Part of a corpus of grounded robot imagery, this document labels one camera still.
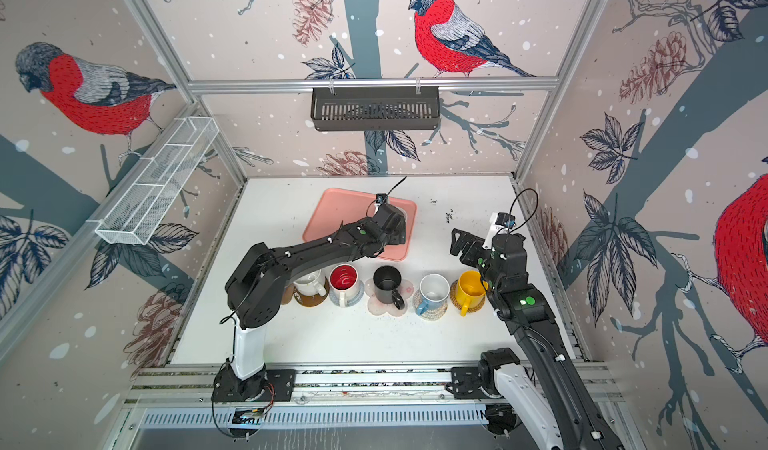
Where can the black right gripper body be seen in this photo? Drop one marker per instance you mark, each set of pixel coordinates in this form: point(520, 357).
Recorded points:
point(482, 258)

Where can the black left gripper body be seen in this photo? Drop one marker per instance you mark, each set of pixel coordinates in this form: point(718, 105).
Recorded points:
point(398, 237)

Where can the yellow mug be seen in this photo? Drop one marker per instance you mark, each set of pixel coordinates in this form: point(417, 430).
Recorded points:
point(469, 289)

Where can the black mug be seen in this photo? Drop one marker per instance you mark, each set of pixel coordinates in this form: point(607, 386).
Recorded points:
point(387, 282)

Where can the pink flower shaped coaster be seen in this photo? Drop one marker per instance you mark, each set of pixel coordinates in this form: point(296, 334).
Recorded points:
point(377, 308)

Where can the red inside white mug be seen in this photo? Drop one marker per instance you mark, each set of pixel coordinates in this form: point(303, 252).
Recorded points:
point(343, 277)

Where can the blue patterned mug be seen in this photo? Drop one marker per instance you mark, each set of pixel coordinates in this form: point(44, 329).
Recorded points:
point(433, 292)

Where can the multicolour zigzag woven coaster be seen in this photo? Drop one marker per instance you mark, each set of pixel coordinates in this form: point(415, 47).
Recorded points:
point(432, 314)

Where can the glossy brown round coaster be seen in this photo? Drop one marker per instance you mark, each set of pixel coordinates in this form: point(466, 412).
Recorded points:
point(309, 301)

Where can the cork flower shaped coaster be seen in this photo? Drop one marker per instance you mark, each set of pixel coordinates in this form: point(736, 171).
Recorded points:
point(288, 294)

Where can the cream mug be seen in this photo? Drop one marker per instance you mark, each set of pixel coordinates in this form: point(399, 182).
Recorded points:
point(403, 215)

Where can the rattan round woven coaster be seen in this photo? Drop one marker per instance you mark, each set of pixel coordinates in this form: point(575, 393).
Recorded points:
point(471, 309)

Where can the blue grey woven coaster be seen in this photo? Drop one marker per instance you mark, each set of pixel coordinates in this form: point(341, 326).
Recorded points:
point(346, 298)

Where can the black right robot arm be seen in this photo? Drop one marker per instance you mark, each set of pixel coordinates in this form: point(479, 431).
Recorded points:
point(558, 412)

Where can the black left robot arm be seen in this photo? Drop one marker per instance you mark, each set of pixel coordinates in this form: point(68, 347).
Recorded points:
point(256, 287)

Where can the pink tray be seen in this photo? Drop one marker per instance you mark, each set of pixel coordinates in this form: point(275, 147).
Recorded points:
point(338, 206)

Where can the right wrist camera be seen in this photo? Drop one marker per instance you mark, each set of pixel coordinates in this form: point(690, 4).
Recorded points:
point(500, 222)

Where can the black hanging wire basket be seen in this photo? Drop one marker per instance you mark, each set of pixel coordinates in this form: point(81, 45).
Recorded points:
point(376, 108)

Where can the white wire mesh shelf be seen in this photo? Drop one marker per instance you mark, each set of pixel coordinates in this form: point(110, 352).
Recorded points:
point(139, 211)

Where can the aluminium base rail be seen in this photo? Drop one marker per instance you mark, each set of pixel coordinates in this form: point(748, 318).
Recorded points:
point(316, 397)

